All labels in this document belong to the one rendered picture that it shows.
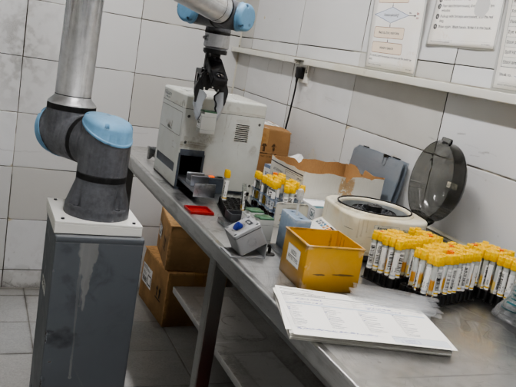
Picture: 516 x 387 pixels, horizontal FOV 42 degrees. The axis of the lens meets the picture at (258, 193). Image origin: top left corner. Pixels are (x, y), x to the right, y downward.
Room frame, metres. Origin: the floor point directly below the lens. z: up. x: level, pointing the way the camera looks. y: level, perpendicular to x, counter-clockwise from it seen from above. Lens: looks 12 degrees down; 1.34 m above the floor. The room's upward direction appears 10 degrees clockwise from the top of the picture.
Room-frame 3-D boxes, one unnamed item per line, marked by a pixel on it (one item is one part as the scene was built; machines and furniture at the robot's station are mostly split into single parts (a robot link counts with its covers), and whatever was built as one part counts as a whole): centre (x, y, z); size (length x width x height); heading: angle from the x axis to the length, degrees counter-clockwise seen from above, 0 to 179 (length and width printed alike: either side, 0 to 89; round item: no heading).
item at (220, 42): (2.01, 0.20, 1.34); 0.08 x 0.08 x 0.05
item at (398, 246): (1.43, -0.33, 0.93); 0.02 x 0.02 x 0.11
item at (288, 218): (1.55, -0.10, 0.92); 0.10 x 0.07 x 0.10; 19
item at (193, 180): (2.01, 0.20, 0.92); 0.21 x 0.07 x 0.05; 24
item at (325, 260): (1.39, -0.16, 0.93); 0.13 x 0.13 x 0.10; 20
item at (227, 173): (1.88, 0.05, 0.93); 0.17 x 0.09 x 0.11; 13
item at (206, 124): (1.99, 0.19, 1.11); 0.05 x 0.04 x 0.06; 113
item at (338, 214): (1.72, -0.29, 0.94); 0.30 x 0.24 x 0.12; 105
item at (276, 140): (2.71, 0.07, 0.97); 0.31 x 0.23 x 0.18; 18
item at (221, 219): (1.74, 0.04, 0.89); 0.09 x 0.05 x 0.04; 114
